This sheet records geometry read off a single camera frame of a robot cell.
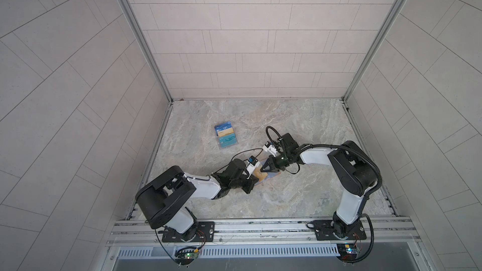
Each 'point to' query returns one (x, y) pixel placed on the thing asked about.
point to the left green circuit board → (186, 255)
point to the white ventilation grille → (233, 250)
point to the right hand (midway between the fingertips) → (262, 171)
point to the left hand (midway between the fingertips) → (261, 179)
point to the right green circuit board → (348, 252)
